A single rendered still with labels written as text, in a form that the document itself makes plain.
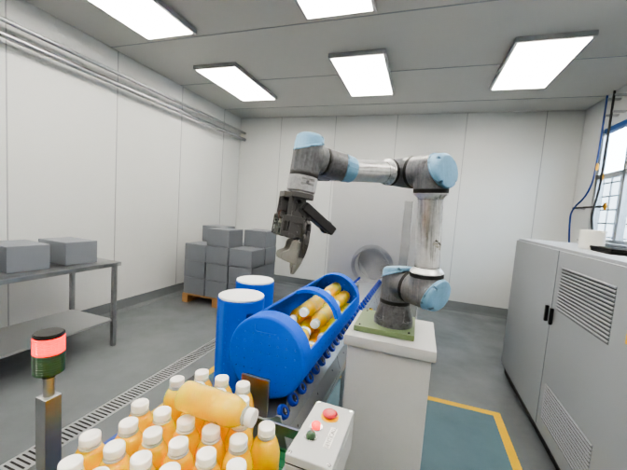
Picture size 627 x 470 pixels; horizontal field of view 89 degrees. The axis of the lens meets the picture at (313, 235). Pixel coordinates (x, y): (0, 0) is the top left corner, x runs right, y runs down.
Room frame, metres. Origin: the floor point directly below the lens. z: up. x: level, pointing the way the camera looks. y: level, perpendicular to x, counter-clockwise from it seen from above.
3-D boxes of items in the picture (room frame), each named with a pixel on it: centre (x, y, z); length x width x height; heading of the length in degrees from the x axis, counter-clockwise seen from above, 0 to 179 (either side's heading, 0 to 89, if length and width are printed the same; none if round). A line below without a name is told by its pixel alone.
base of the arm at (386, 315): (1.23, -0.34, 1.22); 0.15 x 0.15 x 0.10
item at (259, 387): (0.97, 0.15, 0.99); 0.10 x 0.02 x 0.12; 70
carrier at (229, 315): (1.92, 0.42, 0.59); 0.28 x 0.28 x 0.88
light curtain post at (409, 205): (2.27, -0.66, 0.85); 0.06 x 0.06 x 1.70; 70
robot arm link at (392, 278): (1.22, -0.34, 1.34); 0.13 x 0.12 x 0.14; 32
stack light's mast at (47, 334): (0.73, 0.62, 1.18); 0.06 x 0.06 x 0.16
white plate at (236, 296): (1.92, 0.42, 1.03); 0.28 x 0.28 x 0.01
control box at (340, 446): (0.68, -0.06, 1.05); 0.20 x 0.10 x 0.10; 160
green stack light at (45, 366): (0.73, 0.62, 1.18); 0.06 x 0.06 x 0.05
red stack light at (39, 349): (0.73, 0.62, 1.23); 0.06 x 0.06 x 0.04
